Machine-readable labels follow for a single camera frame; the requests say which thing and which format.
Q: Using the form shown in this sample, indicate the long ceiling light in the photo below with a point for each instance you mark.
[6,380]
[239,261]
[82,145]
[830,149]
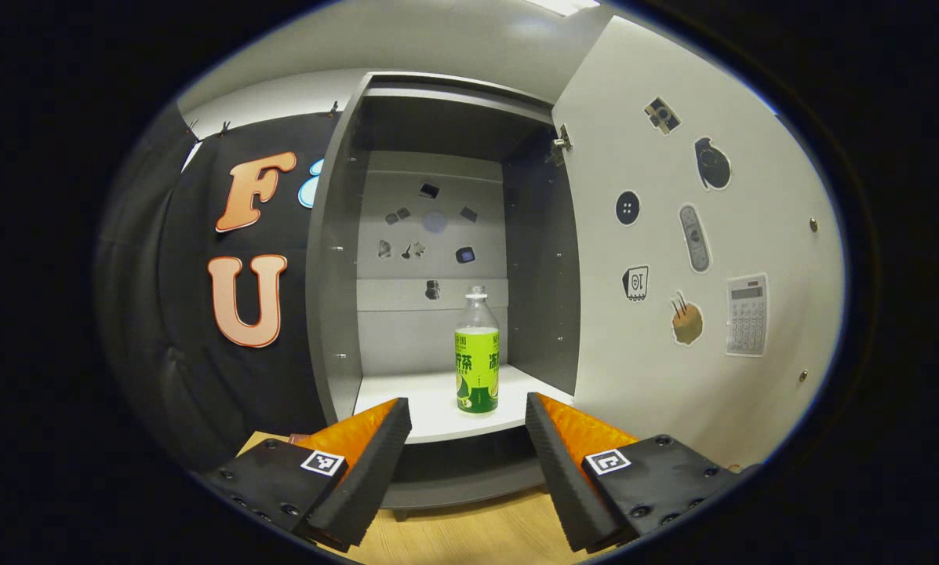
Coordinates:
[563,6]

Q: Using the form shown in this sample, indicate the green label bottle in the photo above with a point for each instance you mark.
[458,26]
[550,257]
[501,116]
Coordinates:
[477,369]

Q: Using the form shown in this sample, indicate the beige cabinet door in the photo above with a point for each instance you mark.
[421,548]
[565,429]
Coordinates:
[751,196]

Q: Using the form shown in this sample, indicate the grey cabinet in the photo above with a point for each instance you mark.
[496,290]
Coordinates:
[336,275]

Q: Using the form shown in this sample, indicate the white cabinet shelf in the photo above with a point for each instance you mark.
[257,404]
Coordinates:
[430,408]

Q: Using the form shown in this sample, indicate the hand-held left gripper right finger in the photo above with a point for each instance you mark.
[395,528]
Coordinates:
[567,486]

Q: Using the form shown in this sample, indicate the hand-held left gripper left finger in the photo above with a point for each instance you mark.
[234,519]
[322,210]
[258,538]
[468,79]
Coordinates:
[375,471]

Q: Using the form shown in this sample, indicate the black backdrop cloth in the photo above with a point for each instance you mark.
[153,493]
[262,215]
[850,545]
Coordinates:
[132,314]
[281,392]

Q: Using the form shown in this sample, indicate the metal door hinge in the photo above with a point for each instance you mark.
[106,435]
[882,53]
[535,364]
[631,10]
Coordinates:
[561,143]

